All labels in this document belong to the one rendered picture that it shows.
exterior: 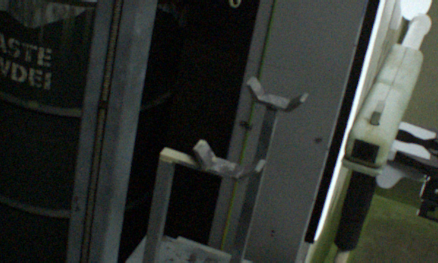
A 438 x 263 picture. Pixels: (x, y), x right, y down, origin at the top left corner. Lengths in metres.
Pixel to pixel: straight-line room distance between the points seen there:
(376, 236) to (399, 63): 1.83
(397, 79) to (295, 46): 0.49
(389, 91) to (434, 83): 2.07
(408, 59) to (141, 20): 0.35
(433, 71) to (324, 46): 1.61
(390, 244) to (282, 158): 1.32
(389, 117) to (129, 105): 0.34
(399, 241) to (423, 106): 0.48
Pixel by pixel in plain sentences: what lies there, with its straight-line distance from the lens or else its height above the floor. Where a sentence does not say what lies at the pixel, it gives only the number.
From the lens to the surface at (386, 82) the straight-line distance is 1.11.
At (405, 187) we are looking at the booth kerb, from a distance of 3.12.
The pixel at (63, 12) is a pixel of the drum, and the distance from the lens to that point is 2.05.
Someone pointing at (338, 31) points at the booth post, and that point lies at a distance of 1.56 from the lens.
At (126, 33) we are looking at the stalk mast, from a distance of 1.10.
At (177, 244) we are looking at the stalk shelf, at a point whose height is 0.79.
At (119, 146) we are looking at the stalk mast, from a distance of 1.17.
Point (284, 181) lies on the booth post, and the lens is 1.70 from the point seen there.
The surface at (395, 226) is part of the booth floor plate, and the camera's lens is 3.05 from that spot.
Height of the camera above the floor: 1.63
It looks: 29 degrees down
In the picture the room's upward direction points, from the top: 12 degrees clockwise
